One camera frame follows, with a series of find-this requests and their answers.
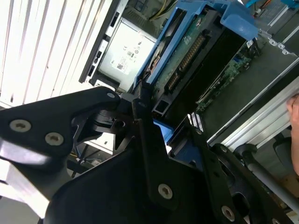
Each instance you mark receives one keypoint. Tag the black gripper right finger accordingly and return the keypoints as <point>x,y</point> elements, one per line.
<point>210,163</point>

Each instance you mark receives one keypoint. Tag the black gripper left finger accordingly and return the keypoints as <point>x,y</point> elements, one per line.
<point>35,112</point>

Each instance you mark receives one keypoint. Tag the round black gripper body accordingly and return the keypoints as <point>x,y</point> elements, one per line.
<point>109,191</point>

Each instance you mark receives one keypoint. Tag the hard disk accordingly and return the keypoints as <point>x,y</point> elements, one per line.
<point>187,53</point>

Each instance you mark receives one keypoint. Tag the person's hand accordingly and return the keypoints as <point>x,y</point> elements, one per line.
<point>295,140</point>

